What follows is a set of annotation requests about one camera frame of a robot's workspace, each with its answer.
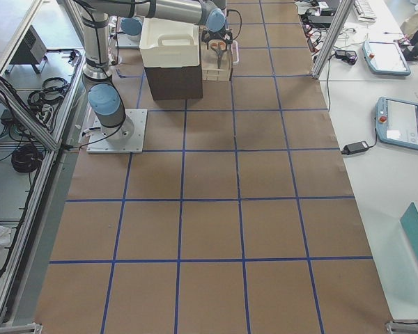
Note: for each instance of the aluminium frame post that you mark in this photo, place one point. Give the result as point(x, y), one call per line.
point(336, 26)

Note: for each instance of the blue teach pendant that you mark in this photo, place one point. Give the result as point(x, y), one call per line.
point(397, 122)
point(385, 58)

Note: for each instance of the light wooden drawer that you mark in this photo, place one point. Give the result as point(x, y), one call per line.
point(216, 61)

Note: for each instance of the blue teach pendant far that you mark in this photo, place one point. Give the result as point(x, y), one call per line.
point(385, 58)

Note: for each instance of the small black power adapter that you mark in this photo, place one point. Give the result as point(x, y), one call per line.
point(355, 148)

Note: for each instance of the grey orange scissors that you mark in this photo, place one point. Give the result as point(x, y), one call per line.
point(219, 47)

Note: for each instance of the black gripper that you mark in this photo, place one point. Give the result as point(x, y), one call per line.
point(216, 35)

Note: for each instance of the white drawer handle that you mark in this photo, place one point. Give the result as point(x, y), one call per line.
point(235, 52)

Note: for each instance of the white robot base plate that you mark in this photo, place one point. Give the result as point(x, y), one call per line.
point(129, 138)

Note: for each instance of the grey electronics box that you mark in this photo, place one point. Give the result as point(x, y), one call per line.
point(31, 51)

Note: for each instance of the blue teach pendant near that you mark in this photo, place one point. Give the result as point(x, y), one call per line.
point(397, 122)

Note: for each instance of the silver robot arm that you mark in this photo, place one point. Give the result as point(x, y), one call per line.
point(103, 97)

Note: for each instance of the white plastic tray bin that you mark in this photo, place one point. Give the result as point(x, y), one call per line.
point(169, 44)

